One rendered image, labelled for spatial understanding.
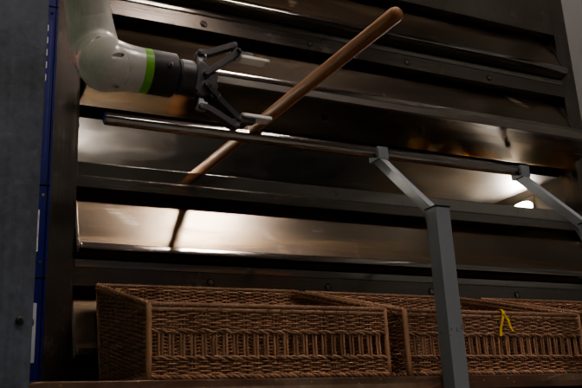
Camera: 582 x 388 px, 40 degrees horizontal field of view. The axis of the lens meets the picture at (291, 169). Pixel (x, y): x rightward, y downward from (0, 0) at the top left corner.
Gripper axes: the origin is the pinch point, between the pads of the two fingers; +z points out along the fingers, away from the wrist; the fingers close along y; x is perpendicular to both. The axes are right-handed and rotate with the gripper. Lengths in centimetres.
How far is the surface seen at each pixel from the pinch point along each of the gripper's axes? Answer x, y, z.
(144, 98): -54, -19, -10
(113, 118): -19.5, 3.0, -27.7
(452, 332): 4, 52, 41
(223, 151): -38.4, -0.3, 7.0
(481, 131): -43, -21, 101
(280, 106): -5.8, 0.1, 7.0
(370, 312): -6, 46, 27
